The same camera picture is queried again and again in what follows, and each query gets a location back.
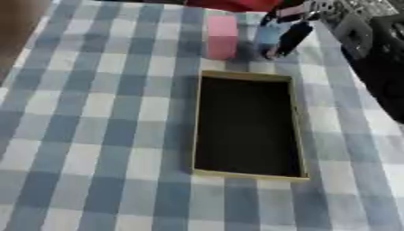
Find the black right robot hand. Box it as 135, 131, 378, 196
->
257, 1, 324, 59

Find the tan cardboard box black inside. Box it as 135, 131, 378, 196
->
189, 69, 311, 182

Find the red fabric object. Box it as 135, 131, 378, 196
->
184, 0, 284, 13

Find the pink rectangular block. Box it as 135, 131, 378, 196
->
203, 14, 240, 60

